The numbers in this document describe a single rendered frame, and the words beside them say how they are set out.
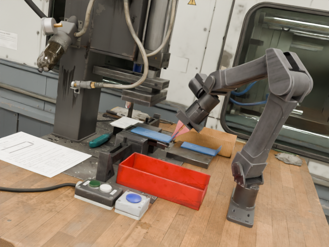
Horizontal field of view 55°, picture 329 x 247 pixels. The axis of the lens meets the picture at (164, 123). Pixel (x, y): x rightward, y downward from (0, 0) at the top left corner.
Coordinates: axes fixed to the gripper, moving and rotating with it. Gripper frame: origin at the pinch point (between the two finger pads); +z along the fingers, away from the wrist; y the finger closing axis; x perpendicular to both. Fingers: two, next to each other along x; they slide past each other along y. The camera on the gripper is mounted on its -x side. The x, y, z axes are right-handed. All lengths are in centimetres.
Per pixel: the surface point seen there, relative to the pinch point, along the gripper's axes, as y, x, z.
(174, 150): -3.7, -9.7, 7.3
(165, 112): 14, -63, 15
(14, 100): 94, -73, 86
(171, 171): -7.4, 12.6, 4.4
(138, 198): -5.1, 34.3, 6.4
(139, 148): 5.2, 7.8, 8.9
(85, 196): 4.6, 37.0, 15.1
